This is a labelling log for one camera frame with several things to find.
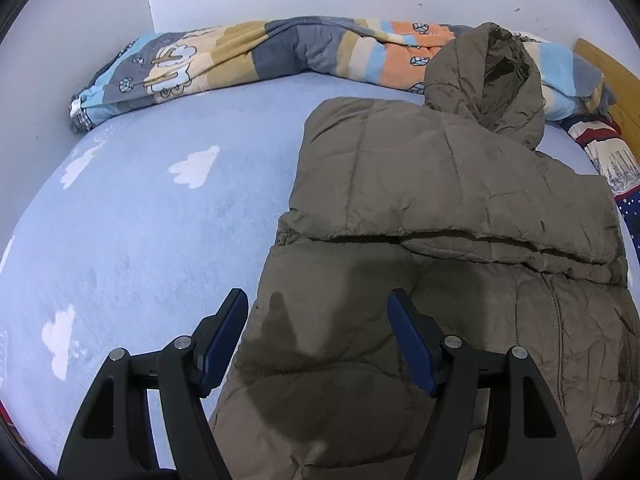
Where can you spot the striped cartoon print quilt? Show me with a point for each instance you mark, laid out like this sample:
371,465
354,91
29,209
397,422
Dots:
280,50

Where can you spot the blue cloud print bed sheet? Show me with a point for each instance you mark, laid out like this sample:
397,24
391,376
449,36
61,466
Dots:
150,235

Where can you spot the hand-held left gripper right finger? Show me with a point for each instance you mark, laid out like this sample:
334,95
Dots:
410,340

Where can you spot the olive hooded puffer jacket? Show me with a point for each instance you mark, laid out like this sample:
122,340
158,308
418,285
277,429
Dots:
425,185

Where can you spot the red navy star print pillow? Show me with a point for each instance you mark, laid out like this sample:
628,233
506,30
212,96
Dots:
612,160

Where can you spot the wooden headboard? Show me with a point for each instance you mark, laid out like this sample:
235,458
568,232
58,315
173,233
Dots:
620,85

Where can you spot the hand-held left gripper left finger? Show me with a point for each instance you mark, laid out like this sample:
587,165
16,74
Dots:
225,340

